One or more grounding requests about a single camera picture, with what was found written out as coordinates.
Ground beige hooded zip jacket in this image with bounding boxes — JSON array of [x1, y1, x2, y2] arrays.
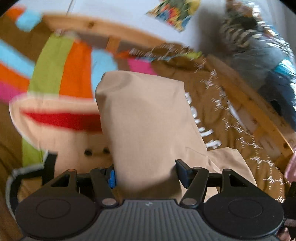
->
[[95, 71, 255, 200]]

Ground plastic bag of clothes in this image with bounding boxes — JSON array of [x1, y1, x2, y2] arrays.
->
[[220, 1, 295, 129]]

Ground colourful striped monkey duvet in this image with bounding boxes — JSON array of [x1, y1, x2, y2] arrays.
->
[[1, 6, 292, 240]]

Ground brown PF patterned pillow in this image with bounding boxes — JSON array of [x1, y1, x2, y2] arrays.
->
[[128, 43, 203, 62]]

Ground landscape drawing poster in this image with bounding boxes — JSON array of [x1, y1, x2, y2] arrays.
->
[[146, 0, 201, 32]]

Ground wooden bed frame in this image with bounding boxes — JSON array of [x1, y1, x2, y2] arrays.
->
[[44, 13, 294, 171]]

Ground white wall pipe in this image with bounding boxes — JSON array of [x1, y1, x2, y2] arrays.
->
[[66, 0, 76, 15]]

